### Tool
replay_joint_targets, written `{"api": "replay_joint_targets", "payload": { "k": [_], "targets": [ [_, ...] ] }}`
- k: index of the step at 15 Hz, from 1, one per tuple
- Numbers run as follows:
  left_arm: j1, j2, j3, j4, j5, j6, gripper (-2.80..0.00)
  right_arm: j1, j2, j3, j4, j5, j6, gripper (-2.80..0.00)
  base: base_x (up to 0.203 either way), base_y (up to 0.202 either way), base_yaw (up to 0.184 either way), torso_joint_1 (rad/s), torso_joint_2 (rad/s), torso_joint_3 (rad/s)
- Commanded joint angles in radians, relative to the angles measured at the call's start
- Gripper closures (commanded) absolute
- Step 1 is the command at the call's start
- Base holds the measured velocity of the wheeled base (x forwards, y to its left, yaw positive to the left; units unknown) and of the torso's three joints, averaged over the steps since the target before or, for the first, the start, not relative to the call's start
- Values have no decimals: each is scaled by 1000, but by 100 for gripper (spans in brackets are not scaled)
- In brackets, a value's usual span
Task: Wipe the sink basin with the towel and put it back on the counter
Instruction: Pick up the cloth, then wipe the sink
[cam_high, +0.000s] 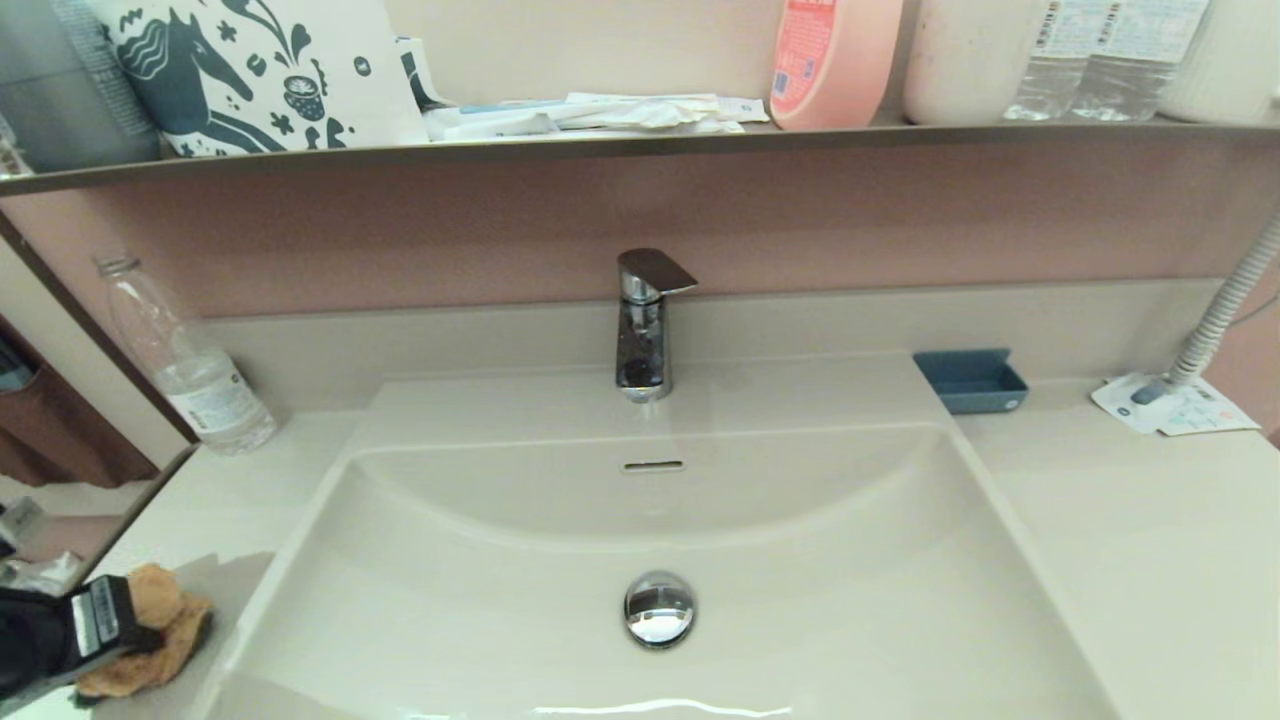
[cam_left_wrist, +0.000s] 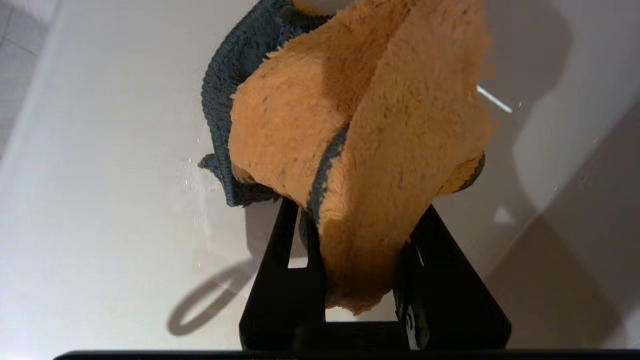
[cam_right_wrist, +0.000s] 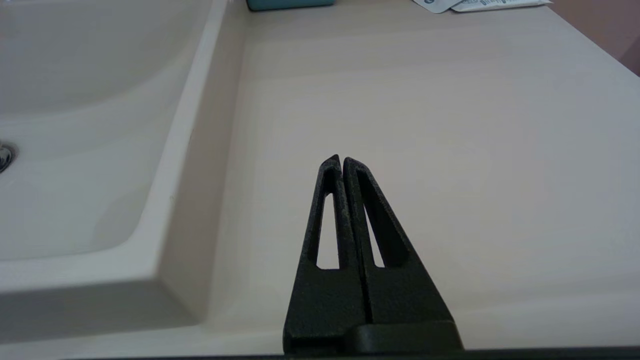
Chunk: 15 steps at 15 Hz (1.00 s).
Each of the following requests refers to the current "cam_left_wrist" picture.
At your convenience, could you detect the orange and grey cleaning cloth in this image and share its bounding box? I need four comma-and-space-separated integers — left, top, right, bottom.
198, 0, 496, 316

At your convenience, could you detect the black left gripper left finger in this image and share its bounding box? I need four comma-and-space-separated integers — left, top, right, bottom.
239, 197, 329, 351

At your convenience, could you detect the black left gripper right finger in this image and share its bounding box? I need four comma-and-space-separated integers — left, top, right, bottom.
392, 204, 512, 351

